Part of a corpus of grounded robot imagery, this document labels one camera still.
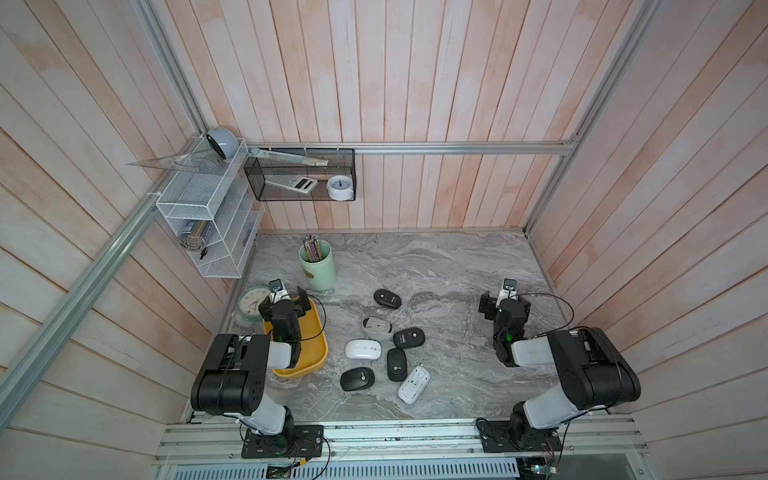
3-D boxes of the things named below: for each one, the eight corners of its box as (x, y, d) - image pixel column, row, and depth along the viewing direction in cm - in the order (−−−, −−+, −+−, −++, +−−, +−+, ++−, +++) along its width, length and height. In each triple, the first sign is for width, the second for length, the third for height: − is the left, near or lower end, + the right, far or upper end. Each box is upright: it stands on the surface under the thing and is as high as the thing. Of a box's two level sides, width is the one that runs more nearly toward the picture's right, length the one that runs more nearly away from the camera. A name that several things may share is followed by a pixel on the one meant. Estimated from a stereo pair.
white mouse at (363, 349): (344, 359, 89) (343, 355, 87) (345, 343, 92) (345, 339, 90) (381, 359, 89) (381, 355, 87) (381, 343, 92) (381, 339, 90)
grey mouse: (358, 332, 94) (358, 327, 91) (366, 318, 97) (366, 312, 94) (386, 345, 91) (386, 339, 88) (393, 329, 95) (394, 324, 91)
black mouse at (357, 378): (340, 390, 83) (339, 387, 81) (342, 370, 87) (341, 367, 85) (374, 390, 83) (374, 387, 81) (374, 370, 87) (374, 367, 85)
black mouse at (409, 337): (396, 350, 90) (396, 346, 88) (392, 335, 93) (392, 331, 91) (425, 344, 91) (426, 340, 89) (420, 329, 95) (421, 325, 92)
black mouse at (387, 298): (372, 300, 102) (372, 296, 100) (378, 290, 105) (378, 286, 102) (397, 311, 99) (397, 307, 97) (402, 301, 102) (403, 296, 100)
